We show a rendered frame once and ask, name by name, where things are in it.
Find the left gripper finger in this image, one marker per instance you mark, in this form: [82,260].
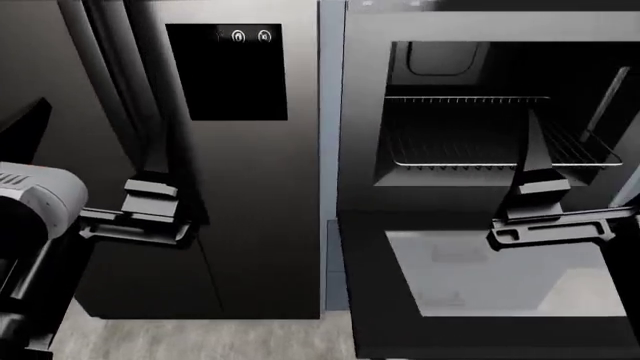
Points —
[150,198]
[22,135]

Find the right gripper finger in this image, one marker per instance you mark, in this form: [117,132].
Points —
[537,180]

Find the black built-in oven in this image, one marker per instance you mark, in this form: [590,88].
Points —
[365,112]

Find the black oven door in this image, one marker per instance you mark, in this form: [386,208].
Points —
[365,262]

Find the dark steel refrigerator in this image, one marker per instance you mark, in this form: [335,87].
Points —
[250,187]

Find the black fridge dispenser panel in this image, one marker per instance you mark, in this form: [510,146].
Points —
[230,82]

